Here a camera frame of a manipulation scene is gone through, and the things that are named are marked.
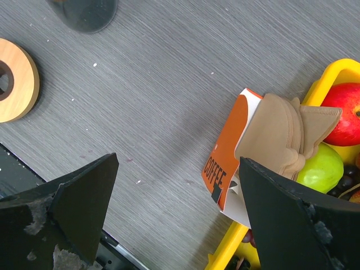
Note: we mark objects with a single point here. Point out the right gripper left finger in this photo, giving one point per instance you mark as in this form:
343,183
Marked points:
58,225

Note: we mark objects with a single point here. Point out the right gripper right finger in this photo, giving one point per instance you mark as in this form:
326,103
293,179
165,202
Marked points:
296,227

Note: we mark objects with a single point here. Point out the orange coffee filter box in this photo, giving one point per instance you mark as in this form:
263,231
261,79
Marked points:
221,171

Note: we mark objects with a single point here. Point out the red grape bunch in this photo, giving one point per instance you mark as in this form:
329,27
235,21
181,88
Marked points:
249,238

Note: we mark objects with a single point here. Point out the green apple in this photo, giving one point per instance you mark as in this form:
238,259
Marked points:
323,171

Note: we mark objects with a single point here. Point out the dark grape bunch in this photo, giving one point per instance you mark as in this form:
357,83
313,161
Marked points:
349,179

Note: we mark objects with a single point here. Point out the red apple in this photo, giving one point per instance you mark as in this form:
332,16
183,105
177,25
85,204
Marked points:
346,97

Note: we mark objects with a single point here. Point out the yellow plastic tray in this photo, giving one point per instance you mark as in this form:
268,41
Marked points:
341,71

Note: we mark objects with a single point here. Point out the dark glass carafe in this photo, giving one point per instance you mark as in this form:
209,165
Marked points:
85,16

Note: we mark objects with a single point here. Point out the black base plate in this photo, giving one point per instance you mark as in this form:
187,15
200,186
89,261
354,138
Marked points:
16,176

